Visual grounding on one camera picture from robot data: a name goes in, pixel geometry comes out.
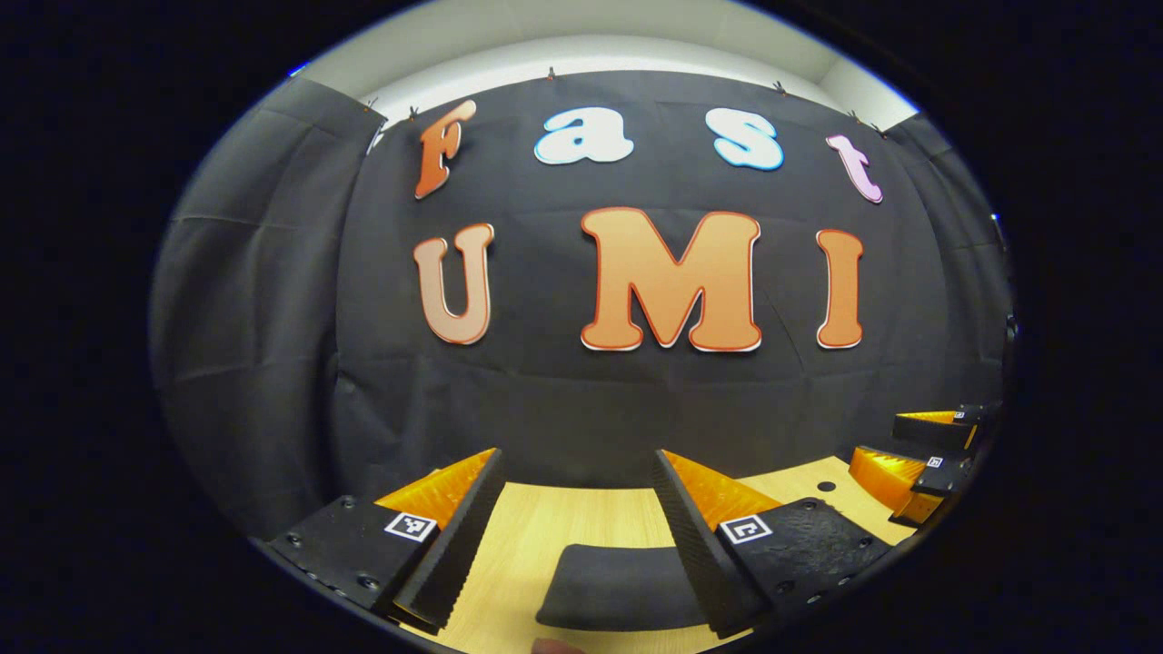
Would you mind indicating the dark blue jeans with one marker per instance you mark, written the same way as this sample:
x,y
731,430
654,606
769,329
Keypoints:
x,y
618,586

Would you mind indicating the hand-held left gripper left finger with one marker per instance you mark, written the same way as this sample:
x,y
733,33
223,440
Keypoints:
x,y
463,536

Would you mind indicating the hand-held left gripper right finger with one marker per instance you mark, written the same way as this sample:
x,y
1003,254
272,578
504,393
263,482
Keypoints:
x,y
695,545

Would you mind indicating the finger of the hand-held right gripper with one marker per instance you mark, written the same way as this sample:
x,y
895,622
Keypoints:
x,y
886,472
931,434

